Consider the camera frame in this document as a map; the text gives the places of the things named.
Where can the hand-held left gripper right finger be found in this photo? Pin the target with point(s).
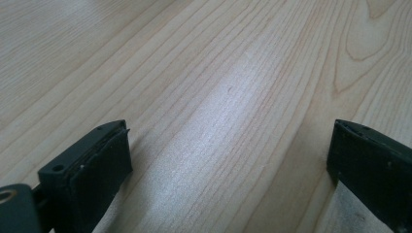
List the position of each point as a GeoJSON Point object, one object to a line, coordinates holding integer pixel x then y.
{"type": "Point", "coordinates": [372, 161]}

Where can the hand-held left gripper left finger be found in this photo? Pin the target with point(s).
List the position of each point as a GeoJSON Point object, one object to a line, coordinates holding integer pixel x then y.
{"type": "Point", "coordinates": [87, 174]}

